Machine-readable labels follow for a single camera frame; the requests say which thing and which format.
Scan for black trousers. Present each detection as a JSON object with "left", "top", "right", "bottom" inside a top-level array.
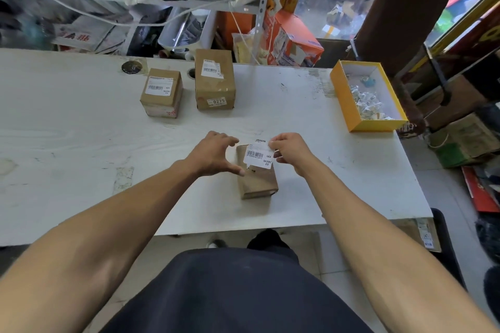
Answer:
[{"left": 246, "top": 229, "right": 292, "bottom": 251}]

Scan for dark navy shirt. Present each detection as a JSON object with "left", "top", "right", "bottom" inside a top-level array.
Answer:
[{"left": 99, "top": 247, "right": 374, "bottom": 333}]

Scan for white perforated metal post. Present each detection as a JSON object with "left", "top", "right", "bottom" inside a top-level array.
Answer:
[{"left": 252, "top": 0, "right": 288, "bottom": 65}]

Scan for person's right forearm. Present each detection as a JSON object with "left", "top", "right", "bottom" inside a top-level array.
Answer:
[{"left": 301, "top": 159, "right": 499, "bottom": 333}]

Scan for person's left hand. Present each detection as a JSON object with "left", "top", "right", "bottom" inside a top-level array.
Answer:
[{"left": 183, "top": 130, "right": 246, "bottom": 178}]

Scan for folded newspaper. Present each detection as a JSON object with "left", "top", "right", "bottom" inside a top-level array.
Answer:
[{"left": 53, "top": 16, "right": 138, "bottom": 55}]

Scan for tall cardboard box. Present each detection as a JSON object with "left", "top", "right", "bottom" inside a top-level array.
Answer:
[{"left": 194, "top": 49, "right": 236, "bottom": 112}]

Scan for person's right hand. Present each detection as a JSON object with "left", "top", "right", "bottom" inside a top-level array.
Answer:
[{"left": 268, "top": 132, "right": 321, "bottom": 178}]

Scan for beige plastic packet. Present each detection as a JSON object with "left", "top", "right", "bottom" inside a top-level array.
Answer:
[{"left": 232, "top": 32, "right": 266, "bottom": 65}]

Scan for orange printed carton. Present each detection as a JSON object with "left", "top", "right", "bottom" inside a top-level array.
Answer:
[{"left": 262, "top": 8, "right": 325, "bottom": 68}]

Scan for black round stool base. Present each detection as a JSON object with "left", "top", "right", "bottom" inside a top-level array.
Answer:
[{"left": 483, "top": 265, "right": 500, "bottom": 312}]

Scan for black plastic crate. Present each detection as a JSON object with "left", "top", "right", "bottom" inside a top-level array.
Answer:
[{"left": 429, "top": 208, "right": 468, "bottom": 290}]

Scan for pile of torn label scraps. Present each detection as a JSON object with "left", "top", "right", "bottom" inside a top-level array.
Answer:
[{"left": 349, "top": 77, "right": 395, "bottom": 121}]

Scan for labelled brown cardboard box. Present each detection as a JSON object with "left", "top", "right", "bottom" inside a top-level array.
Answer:
[{"left": 390, "top": 217, "right": 442, "bottom": 253}]

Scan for person's left forearm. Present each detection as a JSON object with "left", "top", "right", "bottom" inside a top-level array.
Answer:
[{"left": 0, "top": 159, "right": 198, "bottom": 333}]

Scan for small cube brown parcel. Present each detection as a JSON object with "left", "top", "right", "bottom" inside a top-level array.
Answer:
[{"left": 140, "top": 68, "right": 184, "bottom": 119}]

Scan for yellow tray with label scraps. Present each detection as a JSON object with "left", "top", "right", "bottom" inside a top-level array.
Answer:
[{"left": 330, "top": 59, "right": 409, "bottom": 133}]

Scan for red folder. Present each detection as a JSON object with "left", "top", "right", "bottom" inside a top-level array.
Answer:
[{"left": 461, "top": 164, "right": 500, "bottom": 214}]

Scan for white plastic bin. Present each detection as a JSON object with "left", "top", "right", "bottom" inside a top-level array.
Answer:
[{"left": 158, "top": 7, "right": 218, "bottom": 55}]

